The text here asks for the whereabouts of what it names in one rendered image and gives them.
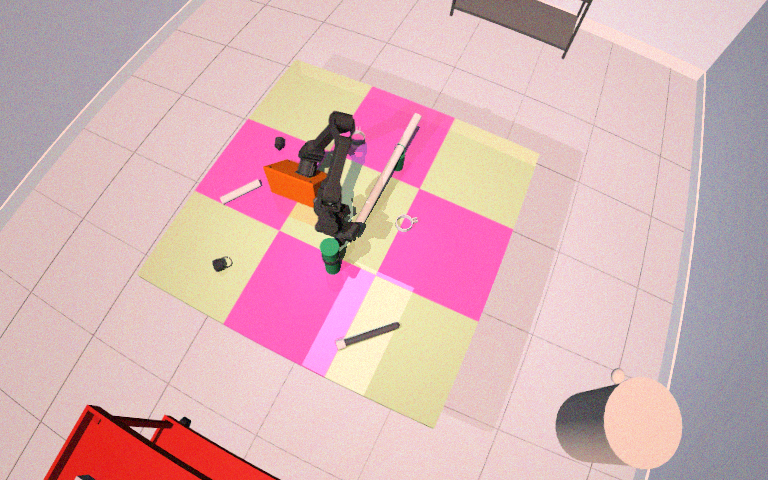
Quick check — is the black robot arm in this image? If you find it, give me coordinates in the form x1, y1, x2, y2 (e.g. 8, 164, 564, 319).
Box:
295, 110, 356, 235

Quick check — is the green post with cap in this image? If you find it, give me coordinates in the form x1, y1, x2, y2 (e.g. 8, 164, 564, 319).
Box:
319, 238, 340, 275

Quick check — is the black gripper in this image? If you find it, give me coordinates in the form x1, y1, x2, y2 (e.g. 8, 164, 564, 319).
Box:
314, 212, 361, 243

